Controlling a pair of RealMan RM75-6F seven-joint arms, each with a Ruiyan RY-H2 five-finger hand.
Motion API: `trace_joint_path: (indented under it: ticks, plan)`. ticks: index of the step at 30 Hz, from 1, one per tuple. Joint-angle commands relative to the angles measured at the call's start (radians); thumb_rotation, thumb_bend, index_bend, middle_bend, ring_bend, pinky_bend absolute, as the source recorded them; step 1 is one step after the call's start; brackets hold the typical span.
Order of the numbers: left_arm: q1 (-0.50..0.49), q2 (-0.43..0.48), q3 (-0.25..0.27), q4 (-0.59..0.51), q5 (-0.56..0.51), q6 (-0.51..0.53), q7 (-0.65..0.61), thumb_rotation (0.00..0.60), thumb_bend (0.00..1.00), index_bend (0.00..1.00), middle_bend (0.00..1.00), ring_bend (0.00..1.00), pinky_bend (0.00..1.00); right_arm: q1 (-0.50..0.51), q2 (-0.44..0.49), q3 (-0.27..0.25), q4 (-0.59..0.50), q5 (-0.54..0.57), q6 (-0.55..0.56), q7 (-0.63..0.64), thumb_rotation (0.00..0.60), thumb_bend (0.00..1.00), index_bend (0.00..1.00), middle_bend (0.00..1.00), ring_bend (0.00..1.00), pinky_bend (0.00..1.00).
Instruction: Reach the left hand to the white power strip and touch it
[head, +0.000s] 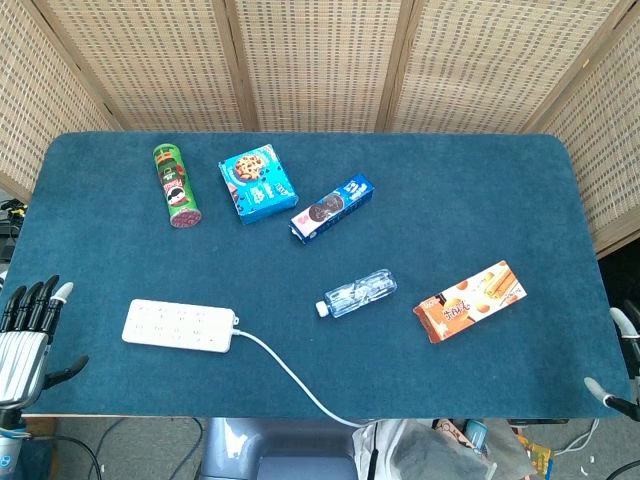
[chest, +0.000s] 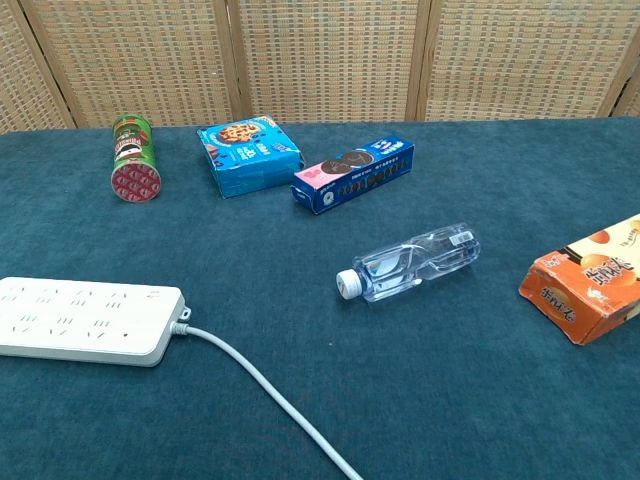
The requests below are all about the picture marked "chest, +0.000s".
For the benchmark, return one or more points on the orange snack box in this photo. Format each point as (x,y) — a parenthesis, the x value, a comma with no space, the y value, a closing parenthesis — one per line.
(590,285)

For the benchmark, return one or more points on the woven rattan folding screen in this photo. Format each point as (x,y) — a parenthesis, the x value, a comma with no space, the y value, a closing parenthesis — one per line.
(320,55)

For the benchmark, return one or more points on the white power strip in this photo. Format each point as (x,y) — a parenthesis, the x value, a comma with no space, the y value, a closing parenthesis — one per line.
(80,320)

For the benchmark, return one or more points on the blue chocolate chip cookie box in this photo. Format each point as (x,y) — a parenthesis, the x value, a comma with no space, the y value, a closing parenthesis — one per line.
(247,155)

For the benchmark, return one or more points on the teal table cloth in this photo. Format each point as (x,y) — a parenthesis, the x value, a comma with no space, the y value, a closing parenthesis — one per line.
(320,390)

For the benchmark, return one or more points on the blue Oreo cookie box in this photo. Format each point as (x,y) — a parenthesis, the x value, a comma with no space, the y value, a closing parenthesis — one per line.
(350,175)

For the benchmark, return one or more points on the green Pringles can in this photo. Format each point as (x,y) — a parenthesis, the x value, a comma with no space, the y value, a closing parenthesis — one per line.
(133,155)

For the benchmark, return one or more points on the clear plastic water bottle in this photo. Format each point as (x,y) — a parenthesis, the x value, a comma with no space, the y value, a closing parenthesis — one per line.
(415,267)

